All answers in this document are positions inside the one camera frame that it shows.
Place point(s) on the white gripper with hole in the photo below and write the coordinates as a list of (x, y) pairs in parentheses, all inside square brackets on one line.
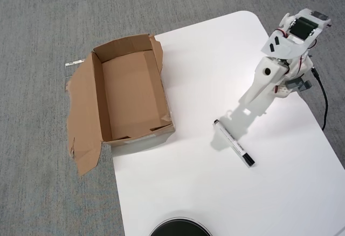
[(265, 81)]

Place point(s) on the white marker pen black cap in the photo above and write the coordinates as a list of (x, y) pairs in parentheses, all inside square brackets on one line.
[(242, 152)]

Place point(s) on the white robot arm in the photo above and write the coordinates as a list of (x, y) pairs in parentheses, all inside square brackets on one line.
[(283, 44)]

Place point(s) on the open brown cardboard box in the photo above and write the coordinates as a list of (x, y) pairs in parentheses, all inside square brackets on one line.
[(129, 96)]

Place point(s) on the black round disc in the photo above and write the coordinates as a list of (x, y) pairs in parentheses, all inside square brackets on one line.
[(179, 228)]

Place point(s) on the white paper strip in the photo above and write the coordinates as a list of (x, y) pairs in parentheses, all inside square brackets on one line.
[(74, 63)]

